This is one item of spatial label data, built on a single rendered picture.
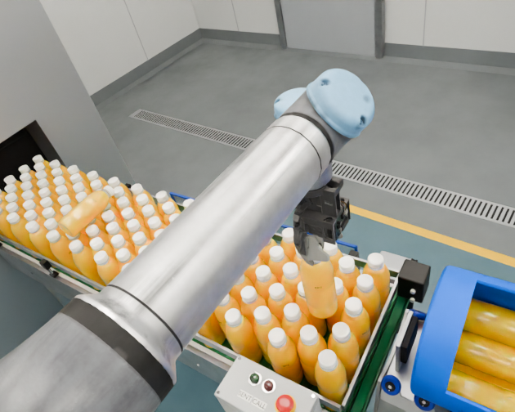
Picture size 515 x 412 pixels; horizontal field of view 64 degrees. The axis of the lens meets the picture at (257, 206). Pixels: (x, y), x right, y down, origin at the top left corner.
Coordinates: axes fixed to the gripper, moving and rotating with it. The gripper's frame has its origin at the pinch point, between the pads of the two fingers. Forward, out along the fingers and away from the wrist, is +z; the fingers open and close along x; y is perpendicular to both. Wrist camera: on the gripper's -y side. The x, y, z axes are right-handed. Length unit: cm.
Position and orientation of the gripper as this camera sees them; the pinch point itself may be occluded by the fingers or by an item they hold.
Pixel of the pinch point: (313, 251)
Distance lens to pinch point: 85.5
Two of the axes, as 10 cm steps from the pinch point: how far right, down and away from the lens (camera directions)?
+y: 8.3, 2.3, -5.1
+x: 5.1, -6.5, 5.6
